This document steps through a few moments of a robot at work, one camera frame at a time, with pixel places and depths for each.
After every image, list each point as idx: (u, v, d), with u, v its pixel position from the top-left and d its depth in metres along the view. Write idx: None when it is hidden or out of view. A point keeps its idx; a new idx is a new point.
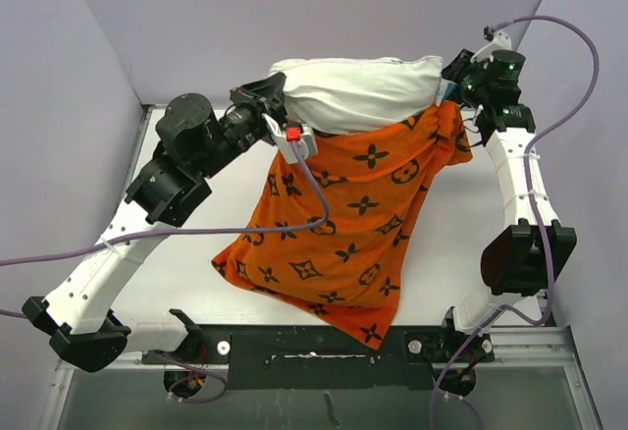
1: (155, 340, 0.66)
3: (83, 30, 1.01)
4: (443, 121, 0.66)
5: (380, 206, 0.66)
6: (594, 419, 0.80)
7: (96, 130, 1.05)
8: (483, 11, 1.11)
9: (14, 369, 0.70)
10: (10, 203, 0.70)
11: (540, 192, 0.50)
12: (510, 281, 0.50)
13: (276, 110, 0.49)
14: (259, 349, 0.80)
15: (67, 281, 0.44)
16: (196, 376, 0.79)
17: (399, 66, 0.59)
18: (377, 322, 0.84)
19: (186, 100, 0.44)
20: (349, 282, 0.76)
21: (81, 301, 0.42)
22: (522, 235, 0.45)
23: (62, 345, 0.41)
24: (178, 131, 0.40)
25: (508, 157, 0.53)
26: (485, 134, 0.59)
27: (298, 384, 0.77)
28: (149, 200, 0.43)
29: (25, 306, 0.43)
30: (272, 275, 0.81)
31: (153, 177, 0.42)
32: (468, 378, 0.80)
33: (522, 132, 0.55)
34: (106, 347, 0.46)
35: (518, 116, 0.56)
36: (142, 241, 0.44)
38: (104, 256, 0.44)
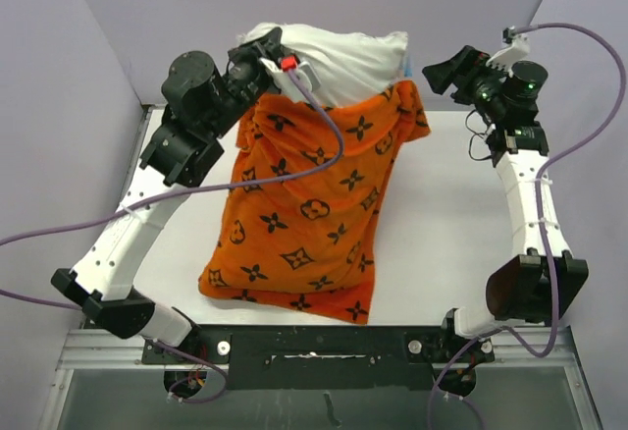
1: (164, 331, 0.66)
3: (82, 29, 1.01)
4: (403, 97, 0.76)
5: (365, 180, 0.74)
6: (594, 419, 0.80)
7: (96, 129, 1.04)
8: (485, 9, 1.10)
9: (14, 370, 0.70)
10: (10, 204, 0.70)
11: (550, 221, 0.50)
12: (517, 309, 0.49)
13: (272, 50, 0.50)
14: (259, 349, 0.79)
15: (92, 249, 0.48)
16: (196, 375, 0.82)
17: (373, 40, 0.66)
18: (359, 298, 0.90)
19: (187, 58, 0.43)
20: (340, 260, 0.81)
21: (109, 268, 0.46)
22: (531, 264, 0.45)
23: (95, 309, 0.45)
24: (184, 90, 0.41)
25: (519, 182, 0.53)
26: (495, 155, 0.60)
27: (297, 384, 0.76)
28: (166, 165, 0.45)
29: (55, 278, 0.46)
30: (259, 273, 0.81)
31: (167, 141, 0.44)
32: (468, 378, 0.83)
33: (535, 154, 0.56)
34: (131, 311, 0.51)
35: (531, 137, 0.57)
36: (162, 205, 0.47)
38: (126, 223, 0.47)
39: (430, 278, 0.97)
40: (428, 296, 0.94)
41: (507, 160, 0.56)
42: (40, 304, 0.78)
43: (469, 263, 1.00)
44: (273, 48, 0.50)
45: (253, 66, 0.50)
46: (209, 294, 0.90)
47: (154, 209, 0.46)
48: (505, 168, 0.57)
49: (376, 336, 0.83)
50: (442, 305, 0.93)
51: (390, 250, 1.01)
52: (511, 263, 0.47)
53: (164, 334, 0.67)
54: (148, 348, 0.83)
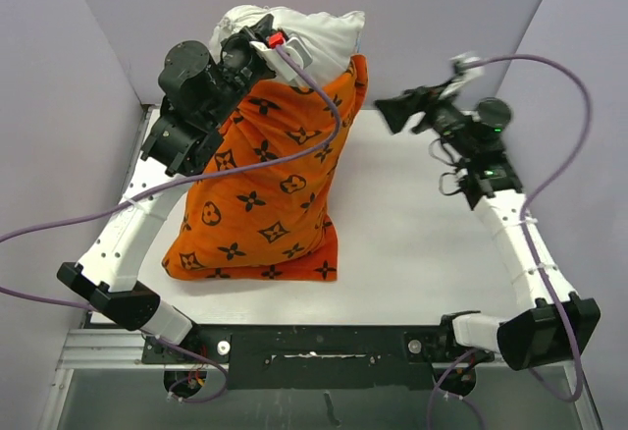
1: (165, 329, 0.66)
3: (82, 30, 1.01)
4: (358, 72, 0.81)
5: (334, 150, 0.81)
6: (594, 419, 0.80)
7: (96, 130, 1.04)
8: (484, 10, 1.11)
9: (14, 370, 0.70)
10: (11, 204, 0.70)
11: (549, 264, 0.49)
12: (537, 360, 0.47)
13: (260, 32, 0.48)
14: (259, 349, 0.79)
15: (96, 242, 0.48)
16: (196, 375, 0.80)
17: (338, 21, 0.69)
18: (327, 258, 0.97)
19: (183, 49, 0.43)
20: (310, 226, 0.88)
21: (115, 259, 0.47)
22: (545, 319, 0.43)
23: (103, 300, 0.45)
24: (182, 80, 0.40)
25: (505, 227, 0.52)
26: (470, 196, 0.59)
27: (298, 383, 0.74)
28: (167, 155, 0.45)
29: (60, 271, 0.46)
30: (236, 250, 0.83)
31: (167, 133, 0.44)
32: (468, 378, 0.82)
33: (511, 192, 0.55)
34: (138, 303, 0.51)
35: (502, 177, 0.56)
36: (165, 195, 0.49)
38: (130, 215, 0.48)
39: (428, 277, 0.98)
40: (426, 295, 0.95)
41: (488, 204, 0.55)
42: (40, 304, 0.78)
43: (468, 263, 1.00)
44: (261, 29, 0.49)
45: (246, 51, 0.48)
46: (180, 276, 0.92)
47: (158, 200, 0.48)
48: (484, 212, 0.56)
49: (377, 337, 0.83)
50: (441, 304, 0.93)
51: (380, 241, 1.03)
52: (523, 319, 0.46)
53: (165, 333, 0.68)
54: (148, 348, 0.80)
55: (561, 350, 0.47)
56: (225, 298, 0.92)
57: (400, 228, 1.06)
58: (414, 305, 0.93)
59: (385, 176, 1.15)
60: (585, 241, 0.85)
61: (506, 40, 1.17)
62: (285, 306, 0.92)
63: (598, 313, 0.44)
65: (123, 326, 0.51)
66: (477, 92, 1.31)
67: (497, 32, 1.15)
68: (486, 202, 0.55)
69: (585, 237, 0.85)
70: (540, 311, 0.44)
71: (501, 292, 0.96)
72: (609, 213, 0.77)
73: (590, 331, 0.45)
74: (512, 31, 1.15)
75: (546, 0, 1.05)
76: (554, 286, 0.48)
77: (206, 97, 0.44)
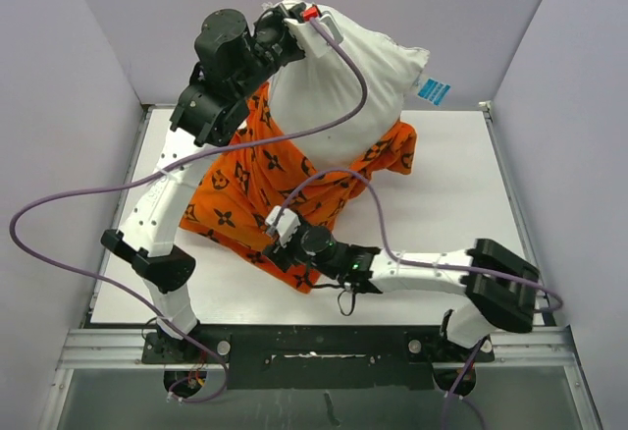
1: (182, 309, 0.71)
3: (82, 30, 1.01)
4: (396, 138, 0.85)
5: (323, 205, 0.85)
6: (594, 419, 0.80)
7: (95, 129, 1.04)
8: (485, 11, 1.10)
9: (13, 371, 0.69)
10: (11, 204, 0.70)
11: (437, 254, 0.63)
12: (513, 307, 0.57)
13: (295, 10, 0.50)
14: (259, 349, 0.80)
15: (133, 211, 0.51)
16: (196, 375, 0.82)
17: (396, 47, 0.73)
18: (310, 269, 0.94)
19: (220, 17, 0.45)
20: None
21: (151, 227, 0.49)
22: (482, 287, 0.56)
23: (145, 264, 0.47)
24: (217, 44, 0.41)
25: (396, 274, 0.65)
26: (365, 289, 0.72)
27: (298, 384, 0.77)
28: (194, 125, 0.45)
29: (103, 238, 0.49)
30: (228, 219, 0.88)
31: (193, 102, 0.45)
32: (469, 378, 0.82)
33: (379, 261, 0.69)
34: (176, 267, 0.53)
35: (362, 259, 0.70)
36: (195, 166, 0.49)
38: (162, 185, 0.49)
39: None
40: (427, 295, 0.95)
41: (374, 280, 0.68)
42: (40, 303, 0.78)
43: None
44: (295, 8, 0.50)
45: (278, 29, 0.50)
46: (184, 227, 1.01)
47: (188, 171, 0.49)
48: (383, 282, 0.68)
49: (376, 336, 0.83)
50: (441, 305, 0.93)
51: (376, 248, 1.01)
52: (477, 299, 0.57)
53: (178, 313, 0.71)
54: (148, 348, 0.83)
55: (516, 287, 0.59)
56: (226, 297, 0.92)
57: (402, 230, 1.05)
58: (412, 304, 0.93)
59: (385, 176, 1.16)
60: (584, 241, 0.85)
61: (506, 40, 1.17)
62: (286, 306, 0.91)
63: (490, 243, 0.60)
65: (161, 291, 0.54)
66: (477, 92, 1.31)
67: (497, 32, 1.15)
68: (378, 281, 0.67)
69: (583, 237, 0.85)
70: (473, 284, 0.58)
71: None
72: (608, 214, 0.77)
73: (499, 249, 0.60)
74: (511, 31, 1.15)
75: None
76: (455, 257, 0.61)
77: (239, 67, 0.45)
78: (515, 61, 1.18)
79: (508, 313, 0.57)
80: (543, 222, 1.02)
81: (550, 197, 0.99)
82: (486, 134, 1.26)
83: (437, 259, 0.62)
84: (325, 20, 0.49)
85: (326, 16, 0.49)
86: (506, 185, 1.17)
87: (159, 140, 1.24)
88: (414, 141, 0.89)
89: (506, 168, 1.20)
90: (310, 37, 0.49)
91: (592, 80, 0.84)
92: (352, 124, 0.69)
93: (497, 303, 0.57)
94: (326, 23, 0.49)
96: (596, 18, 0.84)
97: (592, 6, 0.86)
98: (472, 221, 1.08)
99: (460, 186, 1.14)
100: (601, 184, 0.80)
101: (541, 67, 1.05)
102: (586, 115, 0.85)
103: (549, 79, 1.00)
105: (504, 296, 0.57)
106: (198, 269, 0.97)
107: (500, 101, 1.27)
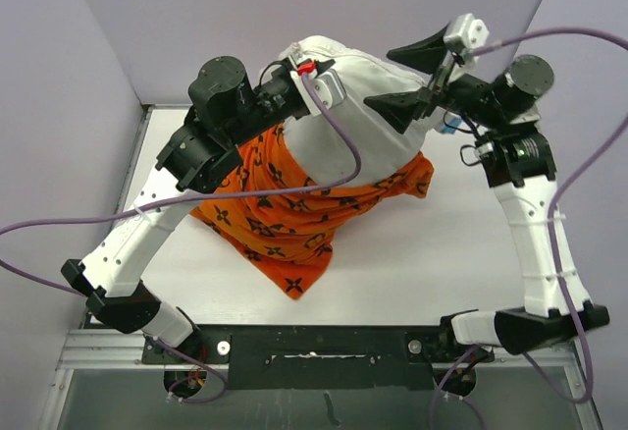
1: (165, 330, 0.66)
3: (81, 30, 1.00)
4: (414, 172, 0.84)
5: (328, 224, 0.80)
6: (594, 419, 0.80)
7: (95, 129, 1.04)
8: (485, 10, 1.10)
9: (12, 372, 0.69)
10: (11, 203, 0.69)
11: (568, 269, 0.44)
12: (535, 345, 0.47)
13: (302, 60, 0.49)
14: (259, 349, 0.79)
15: (102, 244, 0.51)
16: (196, 376, 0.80)
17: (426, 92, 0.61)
18: (301, 276, 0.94)
19: (221, 63, 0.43)
20: (297, 247, 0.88)
21: (115, 265, 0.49)
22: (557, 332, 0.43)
23: (98, 305, 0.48)
24: (211, 93, 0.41)
25: (530, 223, 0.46)
26: (490, 170, 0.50)
27: (299, 384, 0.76)
28: (182, 168, 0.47)
29: (65, 268, 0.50)
30: (225, 217, 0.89)
31: (183, 144, 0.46)
32: (469, 378, 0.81)
33: (543, 180, 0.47)
34: (136, 308, 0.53)
35: (534, 155, 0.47)
36: (172, 209, 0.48)
38: (135, 223, 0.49)
39: (430, 276, 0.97)
40: (427, 295, 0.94)
41: (514, 193, 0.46)
42: (39, 304, 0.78)
43: (467, 262, 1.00)
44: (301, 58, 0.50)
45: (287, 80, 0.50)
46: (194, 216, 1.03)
47: (164, 213, 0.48)
48: (507, 195, 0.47)
49: (377, 336, 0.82)
50: (442, 304, 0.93)
51: (376, 249, 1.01)
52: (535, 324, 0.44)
53: (165, 330, 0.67)
54: (148, 348, 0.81)
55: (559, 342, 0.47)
56: (226, 298, 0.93)
57: (402, 230, 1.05)
58: (412, 304, 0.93)
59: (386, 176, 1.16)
60: (583, 241, 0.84)
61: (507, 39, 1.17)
62: (286, 306, 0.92)
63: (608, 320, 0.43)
65: (120, 330, 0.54)
66: None
67: (498, 32, 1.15)
68: (515, 191, 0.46)
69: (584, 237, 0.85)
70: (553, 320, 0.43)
71: (504, 294, 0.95)
72: (609, 214, 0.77)
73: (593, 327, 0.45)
74: (512, 31, 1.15)
75: None
76: (572, 291, 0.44)
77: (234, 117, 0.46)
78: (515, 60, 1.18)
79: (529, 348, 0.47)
80: None
81: None
82: None
83: (565, 273, 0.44)
84: (325, 78, 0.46)
85: (326, 75, 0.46)
86: None
87: (159, 140, 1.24)
88: (431, 175, 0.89)
89: None
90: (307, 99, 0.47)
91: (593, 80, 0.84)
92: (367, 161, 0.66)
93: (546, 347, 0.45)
94: (325, 80, 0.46)
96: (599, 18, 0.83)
97: (594, 5, 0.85)
98: (471, 222, 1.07)
99: (460, 186, 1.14)
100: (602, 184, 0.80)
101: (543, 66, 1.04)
102: (587, 115, 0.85)
103: None
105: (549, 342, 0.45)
106: (198, 270, 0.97)
107: None
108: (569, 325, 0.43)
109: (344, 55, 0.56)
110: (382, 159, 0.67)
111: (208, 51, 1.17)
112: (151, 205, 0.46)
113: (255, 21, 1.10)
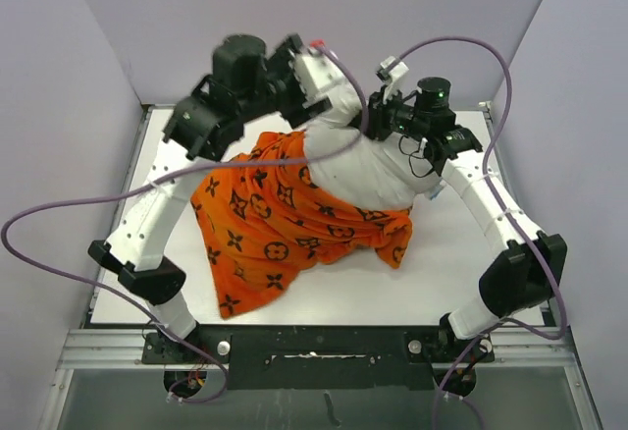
1: (176, 317, 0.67)
3: (81, 30, 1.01)
4: (392, 225, 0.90)
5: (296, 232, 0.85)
6: (594, 419, 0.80)
7: (95, 129, 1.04)
8: (485, 12, 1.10)
9: (13, 371, 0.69)
10: (12, 202, 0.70)
11: (515, 209, 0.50)
12: (516, 301, 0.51)
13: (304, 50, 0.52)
14: (258, 349, 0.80)
15: (123, 224, 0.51)
16: (196, 376, 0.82)
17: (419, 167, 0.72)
18: (241, 297, 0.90)
19: (243, 38, 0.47)
20: (255, 249, 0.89)
21: (138, 240, 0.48)
22: (518, 260, 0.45)
23: (130, 279, 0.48)
24: (236, 56, 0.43)
25: (471, 182, 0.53)
26: (436, 164, 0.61)
27: (298, 384, 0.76)
28: (189, 137, 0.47)
29: (90, 249, 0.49)
30: (214, 189, 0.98)
31: (187, 114, 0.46)
32: (468, 378, 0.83)
33: (473, 152, 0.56)
34: (165, 279, 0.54)
35: (462, 139, 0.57)
36: (185, 180, 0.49)
38: (152, 196, 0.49)
39: (429, 276, 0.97)
40: (427, 295, 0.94)
41: (452, 166, 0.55)
42: (40, 303, 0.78)
43: (467, 262, 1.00)
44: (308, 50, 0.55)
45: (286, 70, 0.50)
46: None
47: (180, 184, 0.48)
48: (450, 172, 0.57)
49: (377, 336, 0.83)
50: (442, 304, 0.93)
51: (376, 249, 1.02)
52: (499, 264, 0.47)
53: (174, 319, 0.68)
54: (149, 348, 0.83)
55: (539, 295, 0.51)
56: None
57: None
58: (412, 303, 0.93)
59: None
60: (581, 241, 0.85)
61: (506, 40, 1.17)
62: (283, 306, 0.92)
63: (563, 246, 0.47)
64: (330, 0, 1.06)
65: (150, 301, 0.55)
66: (476, 92, 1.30)
67: (497, 32, 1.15)
68: (452, 166, 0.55)
69: (581, 238, 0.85)
70: (512, 251, 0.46)
71: None
72: (607, 214, 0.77)
73: (560, 260, 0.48)
74: (511, 32, 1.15)
75: None
76: (523, 226, 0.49)
77: (247, 86, 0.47)
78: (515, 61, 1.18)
79: (506, 295, 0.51)
80: (540, 222, 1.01)
81: (548, 196, 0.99)
82: (485, 134, 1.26)
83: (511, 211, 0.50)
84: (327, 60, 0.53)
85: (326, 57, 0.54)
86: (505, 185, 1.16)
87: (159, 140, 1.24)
88: (407, 235, 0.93)
89: (506, 169, 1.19)
90: (315, 70, 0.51)
91: (592, 80, 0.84)
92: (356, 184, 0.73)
93: (516, 285, 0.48)
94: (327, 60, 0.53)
96: (598, 19, 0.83)
97: (593, 6, 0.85)
98: (470, 222, 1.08)
99: None
100: (601, 184, 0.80)
101: (541, 66, 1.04)
102: (586, 115, 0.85)
103: (547, 80, 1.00)
105: (525, 287, 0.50)
106: (198, 269, 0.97)
107: (500, 100, 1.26)
108: (532, 257, 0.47)
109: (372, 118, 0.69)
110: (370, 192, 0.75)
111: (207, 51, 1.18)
112: (171, 177, 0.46)
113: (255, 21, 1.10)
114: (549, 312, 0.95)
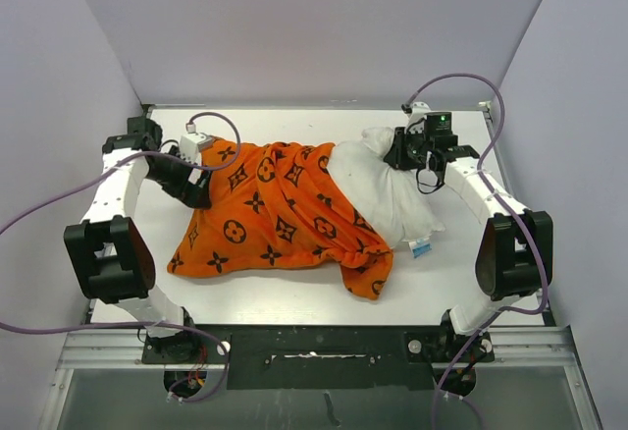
1: (166, 307, 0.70)
3: (81, 31, 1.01)
4: (370, 243, 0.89)
5: (276, 212, 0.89)
6: (594, 419, 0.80)
7: (95, 129, 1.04)
8: (485, 12, 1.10)
9: (13, 371, 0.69)
10: (12, 202, 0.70)
11: (503, 193, 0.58)
12: (506, 281, 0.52)
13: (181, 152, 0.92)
14: (259, 349, 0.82)
15: (93, 204, 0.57)
16: (196, 376, 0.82)
17: (417, 217, 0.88)
18: (184, 259, 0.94)
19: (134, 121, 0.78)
20: (217, 220, 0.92)
21: (119, 200, 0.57)
22: (501, 227, 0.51)
23: (126, 220, 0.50)
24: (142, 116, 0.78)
25: (466, 175, 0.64)
26: (440, 171, 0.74)
27: (297, 383, 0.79)
28: (124, 145, 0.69)
29: (69, 230, 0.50)
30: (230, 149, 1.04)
31: (119, 137, 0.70)
32: (468, 378, 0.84)
33: (470, 158, 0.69)
34: (146, 252, 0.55)
35: (462, 149, 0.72)
36: (136, 164, 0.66)
38: (114, 179, 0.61)
39: (429, 276, 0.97)
40: (427, 295, 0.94)
41: (451, 166, 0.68)
42: (40, 303, 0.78)
43: (467, 262, 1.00)
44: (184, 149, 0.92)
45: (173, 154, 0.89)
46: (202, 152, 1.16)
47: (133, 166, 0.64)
48: (452, 172, 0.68)
49: (376, 336, 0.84)
50: (442, 303, 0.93)
51: None
52: (487, 234, 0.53)
53: (167, 310, 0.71)
54: (149, 348, 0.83)
55: (531, 280, 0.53)
56: (226, 298, 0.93)
57: None
58: (412, 302, 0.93)
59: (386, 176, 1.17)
60: (581, 242, 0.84)
61: (506, 39, 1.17)
62: (283, 306, 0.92)
63: (550, 225, 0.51)
64: (330, 0, 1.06)
65: (139, 284, 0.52)
66: (476, 92, 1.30)
67: (497, 32, 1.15)
68: (451, 166, 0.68)
69: (581, 239, 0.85)
70: (497, 219, 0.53)
71: None
72: (608, 216, 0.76)
73: (549, 241, 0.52)
74: (511, 32, 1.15)
75: (545, 0, 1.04)
76: (510, 205, 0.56)
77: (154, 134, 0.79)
78: (515, 61, 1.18)
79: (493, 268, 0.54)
80: None
81: (548, 197, 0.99)
82: (485, 134, 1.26)
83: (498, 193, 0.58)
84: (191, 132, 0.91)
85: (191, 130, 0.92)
86: (505, 185, 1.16)
87: None
88: (387, 266, 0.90)
89: (507, 168, 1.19)
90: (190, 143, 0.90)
91: (592, 80, 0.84)
92: (361, 194, 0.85)
93: (503, 255, 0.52)
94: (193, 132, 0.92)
96: (598, 19, 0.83)
97: (593, 6, 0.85)
98: (469, 221, 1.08)
99: None
100: (600, 184, 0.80)
101: (542, 66, 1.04)
102: (585, 115, 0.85)
103: (547, 80, 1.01)
105: (513, 262, 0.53)
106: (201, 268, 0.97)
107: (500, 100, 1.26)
108: (517, 229, 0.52)
109: (396, 173, 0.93)
110: (371, 211, 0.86)
111: (206, 51, 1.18)
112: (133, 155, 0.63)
113: (254, 21, 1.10)
114: (549, 312, 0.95)
